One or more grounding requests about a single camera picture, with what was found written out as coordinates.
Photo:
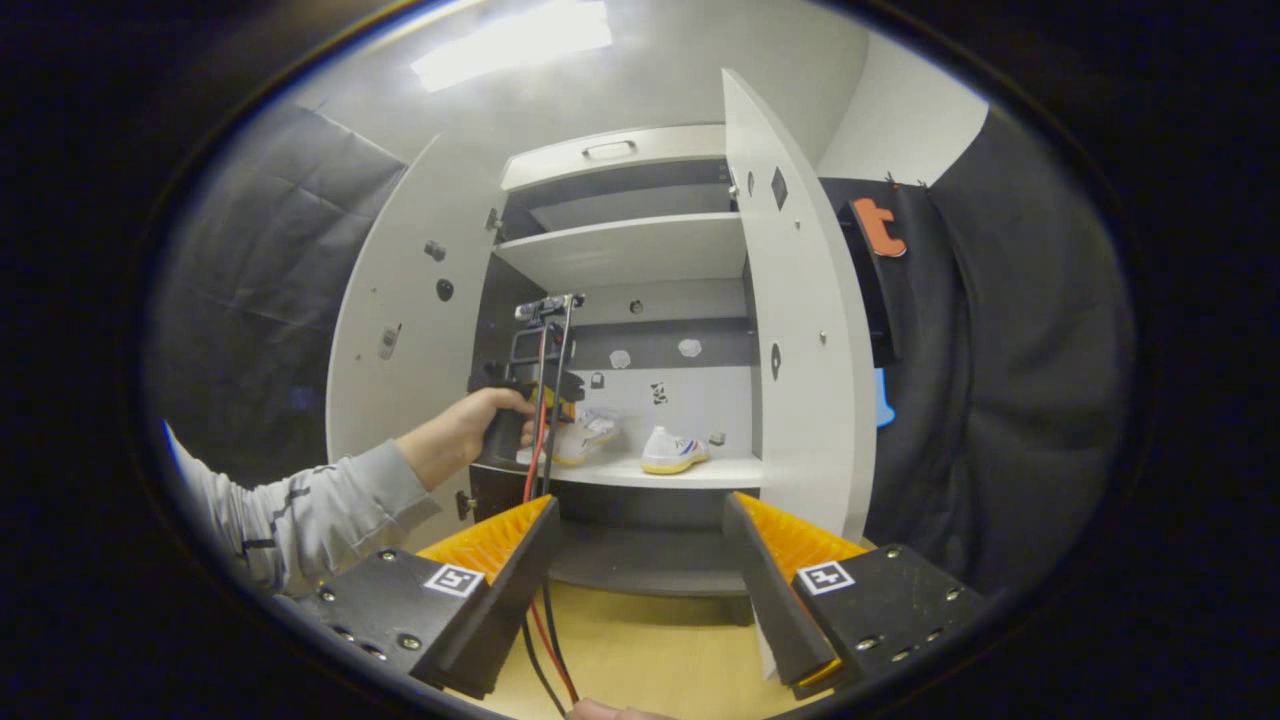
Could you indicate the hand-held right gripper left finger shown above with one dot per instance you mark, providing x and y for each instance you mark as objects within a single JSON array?
[{"x": 515, "y": 600}]

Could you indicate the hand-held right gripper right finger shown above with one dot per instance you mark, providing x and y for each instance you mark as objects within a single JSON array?
[{"x": 768, "y": 600}]

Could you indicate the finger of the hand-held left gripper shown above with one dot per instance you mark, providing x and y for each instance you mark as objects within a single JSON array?
[{"x": 563, "y": 405}]

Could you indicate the white striped shoe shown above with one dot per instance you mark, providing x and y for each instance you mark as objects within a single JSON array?
[
  {"x": 670, "y": 455},
  {"x": 590, "y": 435}
]

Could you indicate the white shoe cabinet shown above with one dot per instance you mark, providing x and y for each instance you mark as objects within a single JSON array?
[{"x": 640, "y": 255}]

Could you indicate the white shoe cabinet door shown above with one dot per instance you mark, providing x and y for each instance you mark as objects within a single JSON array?
[
  {"x": 400, "y": 300},
  {"x": 800, "y": 300}
]

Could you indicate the white cabinet drawer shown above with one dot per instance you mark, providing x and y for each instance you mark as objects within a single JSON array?
[{"x": 540, "y": 165}]

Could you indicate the black backdrop cloth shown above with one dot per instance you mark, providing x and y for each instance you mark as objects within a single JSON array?
[
  {"x": 260, "y": 280},
  {"x": 1020, "y": 350}
]

